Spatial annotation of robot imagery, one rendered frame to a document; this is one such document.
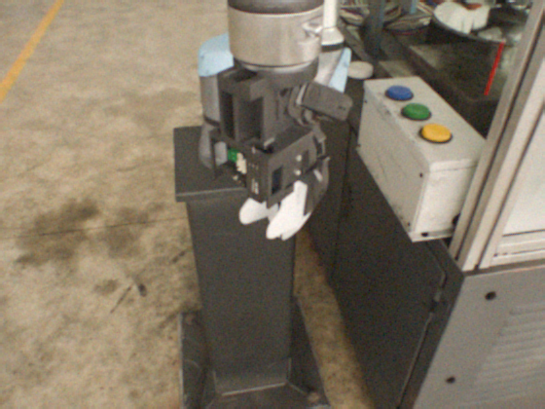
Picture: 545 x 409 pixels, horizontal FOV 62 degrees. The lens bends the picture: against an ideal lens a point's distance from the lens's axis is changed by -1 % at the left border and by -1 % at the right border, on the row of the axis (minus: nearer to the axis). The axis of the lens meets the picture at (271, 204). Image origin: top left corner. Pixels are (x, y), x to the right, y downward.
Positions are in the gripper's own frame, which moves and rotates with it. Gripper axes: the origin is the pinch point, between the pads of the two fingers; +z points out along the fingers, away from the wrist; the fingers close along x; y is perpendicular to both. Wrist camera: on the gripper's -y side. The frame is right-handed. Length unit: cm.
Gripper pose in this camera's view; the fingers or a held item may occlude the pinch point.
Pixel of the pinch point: (286, 224)
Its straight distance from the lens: 51.2
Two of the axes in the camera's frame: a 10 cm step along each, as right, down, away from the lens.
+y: -6.5, 4.8, -5.9
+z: 0.0, 7.8, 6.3
